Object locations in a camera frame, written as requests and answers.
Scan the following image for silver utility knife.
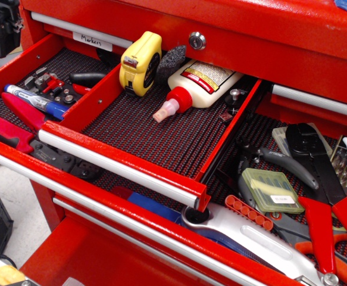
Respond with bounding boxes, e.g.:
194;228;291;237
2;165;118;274
181;203;339;285

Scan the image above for red black punch tool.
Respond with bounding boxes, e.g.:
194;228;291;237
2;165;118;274
24;67;82;106

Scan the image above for dark grey abrasive sponge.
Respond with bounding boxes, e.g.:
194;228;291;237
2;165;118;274
155;45;186;84

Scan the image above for black knob with silver bolt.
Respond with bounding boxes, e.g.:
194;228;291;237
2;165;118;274
224;89;246;108

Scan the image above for silver cabinet key lock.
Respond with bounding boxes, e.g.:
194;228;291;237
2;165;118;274
189;32;207;50

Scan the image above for black handled plier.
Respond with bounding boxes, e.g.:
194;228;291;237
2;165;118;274
69;71;107;95

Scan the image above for red metal tool chest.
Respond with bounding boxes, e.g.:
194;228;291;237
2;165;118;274
0;0;347;286

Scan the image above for white glue bottle red cap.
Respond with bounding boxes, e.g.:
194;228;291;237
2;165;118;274
153;60;243;123

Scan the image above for black device upper left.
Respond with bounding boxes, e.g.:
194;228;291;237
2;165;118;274
0;0;23;58

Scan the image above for small red open drawer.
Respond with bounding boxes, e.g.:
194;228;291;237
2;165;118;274
38;59;264;213

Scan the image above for red drill bit holder strip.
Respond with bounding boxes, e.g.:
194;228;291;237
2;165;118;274
224;195;274;231

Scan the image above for yellow sponge lower left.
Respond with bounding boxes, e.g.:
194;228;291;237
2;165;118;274
0;265;26;285

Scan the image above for grey handled cutter plier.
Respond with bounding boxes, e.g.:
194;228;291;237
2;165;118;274
235;136;320;209

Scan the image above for small dark red chip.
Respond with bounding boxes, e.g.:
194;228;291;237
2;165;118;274
219;112;233;123

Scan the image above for wide red lower drawer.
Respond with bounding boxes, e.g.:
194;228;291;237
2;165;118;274
0;33;347;285

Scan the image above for red handled crimping tool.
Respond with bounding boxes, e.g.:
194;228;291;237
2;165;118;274
0;92;102;181

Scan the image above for black crimper with red handles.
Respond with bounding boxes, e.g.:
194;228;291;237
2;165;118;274
286;123;347;275

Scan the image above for yellow tape measure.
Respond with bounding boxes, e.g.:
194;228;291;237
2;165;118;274
119;31;162;97

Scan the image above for white Markers label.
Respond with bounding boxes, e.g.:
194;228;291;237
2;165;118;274
73;32;112;52

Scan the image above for blue and white marker pen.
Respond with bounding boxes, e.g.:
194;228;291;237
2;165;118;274
4;85;68;120

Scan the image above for orange handled scissors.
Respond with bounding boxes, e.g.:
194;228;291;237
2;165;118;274
265;212;347;285

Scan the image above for green transparent bit case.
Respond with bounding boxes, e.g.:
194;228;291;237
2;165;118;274
242;168;305;214

